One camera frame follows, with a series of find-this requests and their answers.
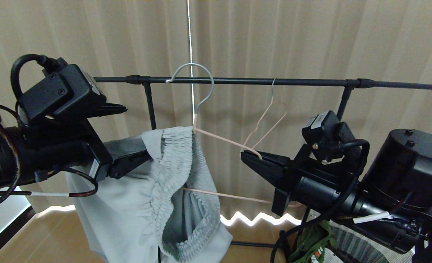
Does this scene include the pink clothes hanger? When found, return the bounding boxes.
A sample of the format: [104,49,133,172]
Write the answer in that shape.
[242,78,288,152]
[165,63,300,206]

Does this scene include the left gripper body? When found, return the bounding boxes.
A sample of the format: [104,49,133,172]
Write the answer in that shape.
[19,120,113,182]

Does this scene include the green printed garment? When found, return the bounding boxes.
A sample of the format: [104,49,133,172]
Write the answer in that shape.
[288,223,337,263]

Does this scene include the pale grey shorts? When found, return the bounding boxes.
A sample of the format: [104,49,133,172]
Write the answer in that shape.
[66,126,234,263]

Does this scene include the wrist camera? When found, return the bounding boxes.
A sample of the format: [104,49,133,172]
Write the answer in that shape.
[293,111,362,172]
[17,64,107,146]

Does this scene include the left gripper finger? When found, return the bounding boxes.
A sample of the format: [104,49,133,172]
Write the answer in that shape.
[108,150,153,180]
[88,102,128,118]

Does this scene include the beige curtain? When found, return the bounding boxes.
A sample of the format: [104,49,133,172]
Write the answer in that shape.
[0,0,432,227]

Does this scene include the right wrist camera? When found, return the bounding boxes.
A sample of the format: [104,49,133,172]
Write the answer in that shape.
[293,111,362,172]

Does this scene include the white laundry basket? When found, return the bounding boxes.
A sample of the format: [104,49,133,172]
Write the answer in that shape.
[311,210,417,263]

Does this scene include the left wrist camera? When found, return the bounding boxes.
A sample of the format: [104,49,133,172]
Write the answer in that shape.
[17,64,107,146]

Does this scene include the black clothes rack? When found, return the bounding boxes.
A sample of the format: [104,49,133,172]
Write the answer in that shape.
[94,75,432,263]

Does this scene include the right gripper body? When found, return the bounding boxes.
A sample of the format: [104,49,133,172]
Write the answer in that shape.
[272,153,359,220]

